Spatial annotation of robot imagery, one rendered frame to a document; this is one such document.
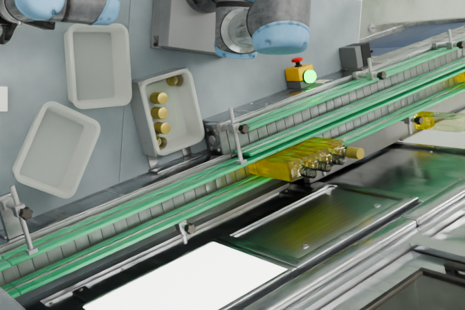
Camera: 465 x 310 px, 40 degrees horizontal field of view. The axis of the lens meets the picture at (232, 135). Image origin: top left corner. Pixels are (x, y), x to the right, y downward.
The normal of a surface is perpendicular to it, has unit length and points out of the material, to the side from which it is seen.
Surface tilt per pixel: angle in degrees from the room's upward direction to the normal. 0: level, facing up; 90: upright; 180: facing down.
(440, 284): 90
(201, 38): 1
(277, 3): 50
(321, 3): 0
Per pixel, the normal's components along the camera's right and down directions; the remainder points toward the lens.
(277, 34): -0.15, 0.13
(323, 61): 0.60, 0.07
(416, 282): -0.20, -0.95
